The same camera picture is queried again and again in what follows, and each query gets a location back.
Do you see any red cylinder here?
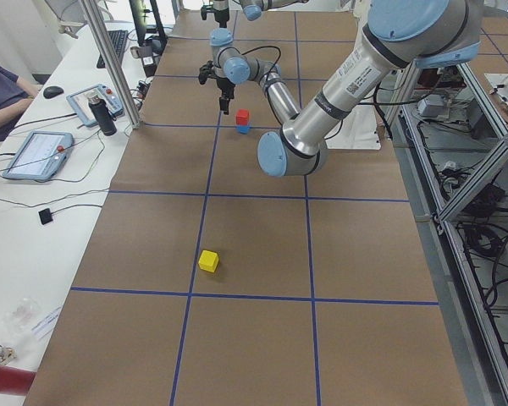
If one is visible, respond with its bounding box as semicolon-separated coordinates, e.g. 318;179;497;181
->
0;365;36;396

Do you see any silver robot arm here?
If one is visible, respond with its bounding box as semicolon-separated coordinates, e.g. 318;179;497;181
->
198;0;484;177
200;0;306;26

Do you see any black water bottle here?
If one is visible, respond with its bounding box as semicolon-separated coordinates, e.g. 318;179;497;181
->
86;91;117;136

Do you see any red wooden block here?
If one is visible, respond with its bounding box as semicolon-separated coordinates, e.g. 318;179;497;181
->
235;109;250;126

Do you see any black computer mouse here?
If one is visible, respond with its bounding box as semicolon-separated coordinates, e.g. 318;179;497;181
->
42;85;64;100

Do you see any aluminium frame post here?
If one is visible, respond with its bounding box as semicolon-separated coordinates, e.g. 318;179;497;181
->
79;0;141;129

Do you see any black computer monitor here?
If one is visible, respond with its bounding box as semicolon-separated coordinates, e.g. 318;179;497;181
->
129;0;168;54

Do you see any teach pendant tablet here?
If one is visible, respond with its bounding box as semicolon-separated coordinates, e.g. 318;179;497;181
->
2;131;75;181
66;84;124;128

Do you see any black keyboard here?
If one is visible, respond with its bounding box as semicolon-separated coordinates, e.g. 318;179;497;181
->
108;30;129;66

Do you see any small black square pad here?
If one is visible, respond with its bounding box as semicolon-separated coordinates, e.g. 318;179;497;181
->
38;208;53;225

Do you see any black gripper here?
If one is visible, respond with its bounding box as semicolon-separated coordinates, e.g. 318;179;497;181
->
198;60;235;114
201;0;229;21

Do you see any far teach pendant tablet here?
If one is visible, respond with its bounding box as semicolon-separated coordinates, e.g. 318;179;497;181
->
66;84;124;128

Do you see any yellow wooden block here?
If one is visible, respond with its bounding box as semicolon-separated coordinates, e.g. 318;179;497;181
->
198;250;219;273

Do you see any seated person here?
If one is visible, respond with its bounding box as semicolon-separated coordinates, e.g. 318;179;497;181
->
0;66;39;143

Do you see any blue wooden block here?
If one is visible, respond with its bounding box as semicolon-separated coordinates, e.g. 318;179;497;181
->
235;125;251;134

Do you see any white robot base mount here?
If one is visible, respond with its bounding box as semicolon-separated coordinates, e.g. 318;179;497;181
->
325;105;381;151

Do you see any near teach pendant tablet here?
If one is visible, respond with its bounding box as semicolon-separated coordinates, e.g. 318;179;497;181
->
2;131;75;181

